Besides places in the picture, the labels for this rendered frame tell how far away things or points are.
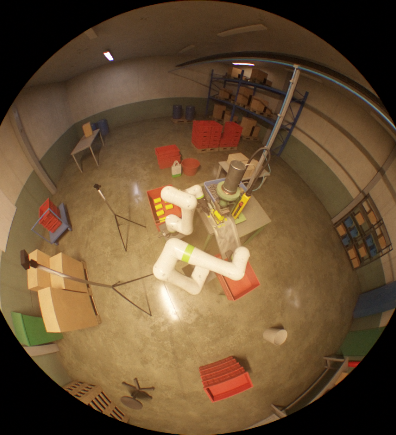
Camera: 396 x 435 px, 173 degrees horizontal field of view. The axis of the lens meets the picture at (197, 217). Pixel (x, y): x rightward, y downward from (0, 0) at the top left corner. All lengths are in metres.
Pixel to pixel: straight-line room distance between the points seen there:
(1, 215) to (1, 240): 0.56
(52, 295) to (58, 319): 0.31
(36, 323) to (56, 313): 1.39
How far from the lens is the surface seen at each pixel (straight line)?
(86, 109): 9.22
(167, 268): 0.77
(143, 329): 2.46
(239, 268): 0.82
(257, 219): 1.79
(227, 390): 2.53
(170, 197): 0.92
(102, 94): 8.94
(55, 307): 2.10
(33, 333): 3.35
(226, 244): 1.51
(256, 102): 6.41
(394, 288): 6.56
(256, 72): 6.83
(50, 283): 2.62
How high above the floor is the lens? 2.24
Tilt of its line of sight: 58 degrees down
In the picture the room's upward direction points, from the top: 11 degrees clockwise
